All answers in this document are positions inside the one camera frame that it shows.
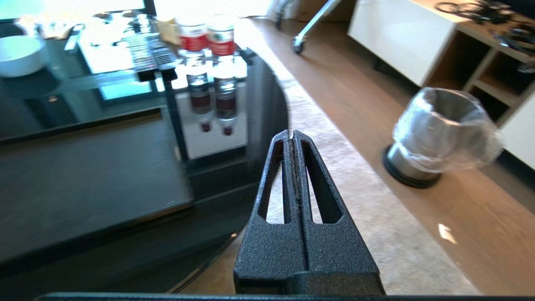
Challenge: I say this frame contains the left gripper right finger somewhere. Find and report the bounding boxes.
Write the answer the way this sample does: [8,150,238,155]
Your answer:
[292,130,386,295]

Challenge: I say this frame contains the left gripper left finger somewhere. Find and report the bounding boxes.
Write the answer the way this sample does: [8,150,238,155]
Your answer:
[233,130,302,295]

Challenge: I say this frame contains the metal trash bin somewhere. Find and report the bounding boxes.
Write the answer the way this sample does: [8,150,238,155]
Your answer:
[382,90,487,189]

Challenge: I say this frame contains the clear plastic bin liner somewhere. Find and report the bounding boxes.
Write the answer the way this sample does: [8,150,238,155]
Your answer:
[392,87,503,173]

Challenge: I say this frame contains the black tray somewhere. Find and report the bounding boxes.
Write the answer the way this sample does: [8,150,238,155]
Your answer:
[0,107,194,265]

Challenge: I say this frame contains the beige rug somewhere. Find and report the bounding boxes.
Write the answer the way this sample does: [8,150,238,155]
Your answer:
[180,19,481,296]

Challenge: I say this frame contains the black glass coffee table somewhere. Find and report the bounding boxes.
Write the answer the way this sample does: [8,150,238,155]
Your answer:
[0,8,290,293]

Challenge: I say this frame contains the red-labelled plastic bottle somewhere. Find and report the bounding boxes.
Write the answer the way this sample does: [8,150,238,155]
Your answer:
[207,16,236,57]
[176,16,209,57]

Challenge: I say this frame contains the black remote control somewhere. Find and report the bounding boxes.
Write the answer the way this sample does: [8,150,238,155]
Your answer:
[146,33,178,82]
[125,34,157,82]

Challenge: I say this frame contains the white wooden cabinet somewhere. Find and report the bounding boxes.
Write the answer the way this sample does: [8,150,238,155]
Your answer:
[348,0,535,171]

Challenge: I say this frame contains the wheeled metal stand leg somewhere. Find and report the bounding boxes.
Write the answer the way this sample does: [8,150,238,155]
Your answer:
[292,0,344,54]

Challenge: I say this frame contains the white bowl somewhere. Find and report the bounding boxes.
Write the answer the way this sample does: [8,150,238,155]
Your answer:
[0,35,48,78]

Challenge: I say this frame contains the black cable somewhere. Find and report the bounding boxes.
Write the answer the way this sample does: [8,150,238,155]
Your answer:
[435,0,515,24]

